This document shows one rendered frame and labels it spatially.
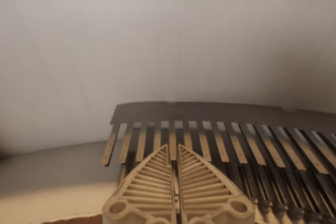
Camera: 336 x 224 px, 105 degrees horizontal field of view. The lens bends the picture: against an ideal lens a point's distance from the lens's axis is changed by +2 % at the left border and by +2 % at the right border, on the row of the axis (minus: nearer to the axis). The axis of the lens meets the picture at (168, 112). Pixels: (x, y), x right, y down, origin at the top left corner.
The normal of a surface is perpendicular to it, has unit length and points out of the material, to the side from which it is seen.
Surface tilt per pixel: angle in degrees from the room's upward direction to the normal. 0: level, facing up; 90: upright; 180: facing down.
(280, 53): 90
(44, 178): 0
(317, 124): 0
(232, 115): 0
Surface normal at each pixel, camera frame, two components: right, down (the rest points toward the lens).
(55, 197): -0.02, -0.82
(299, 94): -0.25, 0.56
